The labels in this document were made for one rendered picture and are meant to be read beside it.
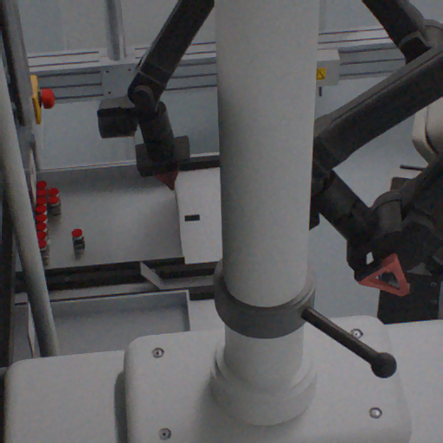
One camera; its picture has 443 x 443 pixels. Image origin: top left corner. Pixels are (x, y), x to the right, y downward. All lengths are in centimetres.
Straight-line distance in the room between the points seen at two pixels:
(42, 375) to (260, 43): 50
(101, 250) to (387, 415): 118
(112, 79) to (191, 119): 67
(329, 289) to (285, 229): 238
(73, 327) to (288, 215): 121
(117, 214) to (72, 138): 153
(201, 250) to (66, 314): 28
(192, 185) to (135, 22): 155
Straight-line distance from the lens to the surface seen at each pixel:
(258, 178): 84
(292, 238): 90
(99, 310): 207
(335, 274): 330
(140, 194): 227
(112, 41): 309
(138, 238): 218
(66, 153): 369
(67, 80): 315
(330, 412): 107
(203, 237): 218
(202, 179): 229
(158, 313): 206
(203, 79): 317
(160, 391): 109
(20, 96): 156
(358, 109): 157
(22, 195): 132
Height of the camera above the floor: 246
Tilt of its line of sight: 46 degrees down
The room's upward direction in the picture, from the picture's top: 2 degrees counter-clockwise
